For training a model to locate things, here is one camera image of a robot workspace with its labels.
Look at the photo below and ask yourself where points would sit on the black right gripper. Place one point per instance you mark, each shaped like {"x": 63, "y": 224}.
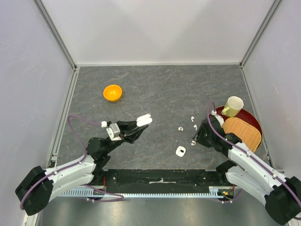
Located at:
{"x": 198, "y": 137}

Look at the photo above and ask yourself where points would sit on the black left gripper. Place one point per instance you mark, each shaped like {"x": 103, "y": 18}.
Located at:
{"x": 126, "y": 133}

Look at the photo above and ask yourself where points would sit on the white earbud charging case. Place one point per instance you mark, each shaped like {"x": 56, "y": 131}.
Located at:
{"x": 144, "y": 120}

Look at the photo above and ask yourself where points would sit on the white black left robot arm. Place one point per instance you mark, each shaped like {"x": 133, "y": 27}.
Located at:
{"x": 40, "y": 186}

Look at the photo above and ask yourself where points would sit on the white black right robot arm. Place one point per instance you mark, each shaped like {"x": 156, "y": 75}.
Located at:
{"x": 280, "y": 195}

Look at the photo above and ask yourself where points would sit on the orange plastic bowl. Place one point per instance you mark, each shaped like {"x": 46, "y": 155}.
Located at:
{"x": 112, "y": 93}

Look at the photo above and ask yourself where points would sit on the pale yellow mug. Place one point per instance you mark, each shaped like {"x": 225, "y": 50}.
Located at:
{"x": 233, "y": 106}

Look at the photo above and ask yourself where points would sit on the dark red round tray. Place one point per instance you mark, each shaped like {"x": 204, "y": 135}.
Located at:
{"x": 244, "y": 115}

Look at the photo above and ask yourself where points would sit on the woven bamboo basket tray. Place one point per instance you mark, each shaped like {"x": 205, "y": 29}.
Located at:
{"x": 249, "y": 134}

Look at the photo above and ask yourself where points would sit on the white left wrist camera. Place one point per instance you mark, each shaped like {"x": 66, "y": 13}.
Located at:
{"x": 114, "y": 132}

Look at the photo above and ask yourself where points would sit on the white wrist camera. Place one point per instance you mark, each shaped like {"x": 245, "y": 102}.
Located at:
{"x": 218, "y": 117}
{"x": 114, "y": 132}

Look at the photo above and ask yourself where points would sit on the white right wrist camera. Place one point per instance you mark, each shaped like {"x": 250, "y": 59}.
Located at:
{"x": 218, "y": 117}

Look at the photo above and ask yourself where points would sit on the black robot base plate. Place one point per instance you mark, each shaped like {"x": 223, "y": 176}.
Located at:
{"x": 159, "y": 180}

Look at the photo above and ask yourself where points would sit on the light blue cable duct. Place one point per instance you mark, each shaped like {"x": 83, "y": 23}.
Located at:
{"x": 91, "y": 193}

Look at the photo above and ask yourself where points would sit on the aluminium frame rail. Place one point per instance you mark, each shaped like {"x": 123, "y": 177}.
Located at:
{"x": 54, "y": 31}

